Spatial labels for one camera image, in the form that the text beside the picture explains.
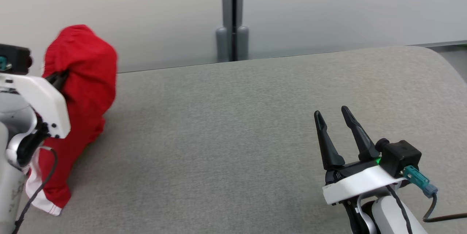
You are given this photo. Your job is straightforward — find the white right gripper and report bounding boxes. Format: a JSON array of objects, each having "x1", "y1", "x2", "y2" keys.
[{"x1": 314, "y1": 106, "x2": 405, "y2": 205}]

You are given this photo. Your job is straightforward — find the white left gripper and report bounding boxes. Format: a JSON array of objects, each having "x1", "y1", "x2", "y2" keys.
[{"x1": 0, "y1": 70, "x2": 71, "y2": 139}]

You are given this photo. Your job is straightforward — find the red shorts with white stripe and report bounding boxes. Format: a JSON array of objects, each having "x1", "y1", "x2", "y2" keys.
[{"x1": 26, "y1": 25, "x2": 118, "y2": 215}]

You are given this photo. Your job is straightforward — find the grey rounded partition foot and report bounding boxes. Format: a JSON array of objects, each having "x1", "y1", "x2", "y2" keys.
[
  {"x1": 215, "y1": 27, "x2": 229, "y2": 63},
  {"x1": 236, "y1": 26, "x2": 250, "y2": 61}
]

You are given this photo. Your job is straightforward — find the teal right cable connector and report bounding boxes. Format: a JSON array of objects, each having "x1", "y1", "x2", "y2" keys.
[{"x1": 403, "y1": 166, "x2": 438, "y2": 198}]

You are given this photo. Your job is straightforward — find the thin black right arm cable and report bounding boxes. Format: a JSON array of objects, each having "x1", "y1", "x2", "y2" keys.
[{"x1": 386, "y1": 185, "x2": 413, "y2": 234}]

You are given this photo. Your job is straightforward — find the grey partition upright post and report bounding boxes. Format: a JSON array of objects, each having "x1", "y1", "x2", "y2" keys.
[{"x1": 221, "y1": 0, "x2": 245, "y2": 61}]

